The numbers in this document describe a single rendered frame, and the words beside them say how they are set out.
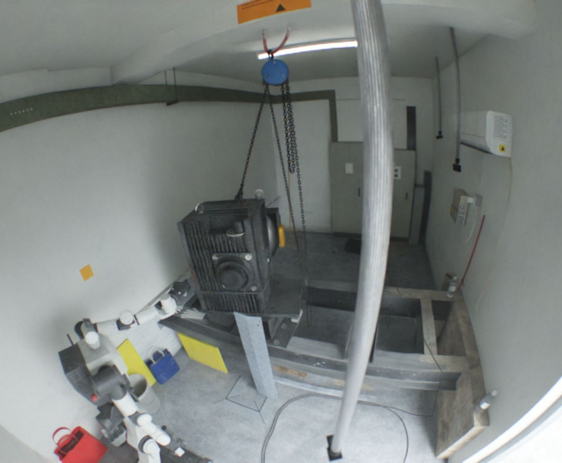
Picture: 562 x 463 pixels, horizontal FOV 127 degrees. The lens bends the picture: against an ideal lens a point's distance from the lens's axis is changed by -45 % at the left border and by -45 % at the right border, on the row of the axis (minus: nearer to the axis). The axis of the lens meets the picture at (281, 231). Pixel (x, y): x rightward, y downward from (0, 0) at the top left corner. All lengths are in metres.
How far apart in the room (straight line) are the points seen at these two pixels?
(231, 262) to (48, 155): 1.47
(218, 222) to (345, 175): 3.05
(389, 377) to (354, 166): 3.27
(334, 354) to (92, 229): 2.03
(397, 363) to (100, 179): 2.57
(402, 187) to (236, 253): 3.31
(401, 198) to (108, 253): 4.10
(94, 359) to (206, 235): 0.98
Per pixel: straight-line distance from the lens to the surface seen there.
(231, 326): 2.11
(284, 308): 1.84
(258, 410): 2.36
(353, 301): 2.51
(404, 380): 2.07
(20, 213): 1.91
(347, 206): 4.47
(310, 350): 1.87
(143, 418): 1.34
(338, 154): 4.28
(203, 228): 1.58
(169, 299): 1.49
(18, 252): 1.92
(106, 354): 1.27
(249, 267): 1.58
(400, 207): 4.44
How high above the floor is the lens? 2.12
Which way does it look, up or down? 24 degrees down
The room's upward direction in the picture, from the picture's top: 6 degrees counter-clockwise
